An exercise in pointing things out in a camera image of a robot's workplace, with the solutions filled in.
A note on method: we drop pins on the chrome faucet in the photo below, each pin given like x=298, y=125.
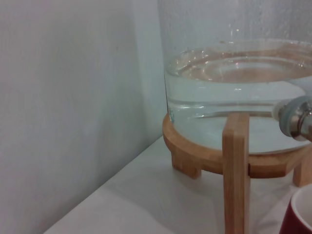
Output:
x=296, y=119

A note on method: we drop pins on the wooden dispenser stand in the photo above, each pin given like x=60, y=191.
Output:
x=235, y=170

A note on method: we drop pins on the red ceramic cup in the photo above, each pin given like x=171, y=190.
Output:
x=301, y=214

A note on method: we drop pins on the glass water dispenser jar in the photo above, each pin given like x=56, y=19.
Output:
x=231, y=80

